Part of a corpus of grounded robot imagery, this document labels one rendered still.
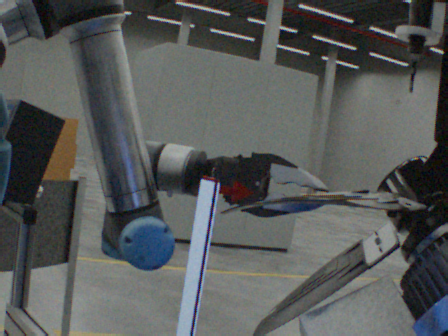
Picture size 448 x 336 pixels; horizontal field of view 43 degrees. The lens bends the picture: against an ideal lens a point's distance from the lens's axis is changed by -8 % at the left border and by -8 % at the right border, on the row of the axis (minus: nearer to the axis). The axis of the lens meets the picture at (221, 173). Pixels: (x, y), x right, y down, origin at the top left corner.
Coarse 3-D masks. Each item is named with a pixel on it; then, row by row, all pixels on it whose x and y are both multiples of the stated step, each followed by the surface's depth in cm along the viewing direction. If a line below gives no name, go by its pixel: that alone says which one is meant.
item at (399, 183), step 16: (416, 160) 93; (400, 176) 93; (416, 176) 91; (400, 192) 92; (416, 192) 90; (432, 192) 89; (432, 208) 90; (400, 224) 93; (416, 224) 91; (432, 224) 86; (416, 240) 87
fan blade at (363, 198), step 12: (336, 192) 89; (348, 192) 87; (360, 192) 88; (252, 204) 75; (264, 204) 75; (336, 204) 69; (348, 204) 69; (360, 204) 70; (372, 204) 77; (384, 204) 80; (396, 204) 83
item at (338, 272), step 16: (336, 256) 106; (352, 256) 100; (320, 272) 104; (336, 272) 99; (352, 272) 96; (304, 288) 104; (320, 288) 99; (336, 288) 95; (288, 304) 102; (304, 304) 97; (272, 320) 100; (288, 320) 96
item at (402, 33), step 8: (440, 0) 84; (440, 8) 85; (440, 16) 85; (432, 24) 85; (440, 24) 85; (400, 32) 86; (408, 32) 85; (416, 32) 84; (424, 32) 84; (432, 32) 84; (440, 32) 85; (408, 40) 89; (432, 40) 86
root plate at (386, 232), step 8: (384, 224) 101; (384, 232) 99; (392, 232) 97; (368, 240) 101; (384, 240) 97; (392, 240) 95; (368, 248) 99; (376, 248) 97; (384, 248) 95; (392, 248) 93; (368, 256) 97; (376, 256) 95; (384, 256) 94; (368, 264) 95
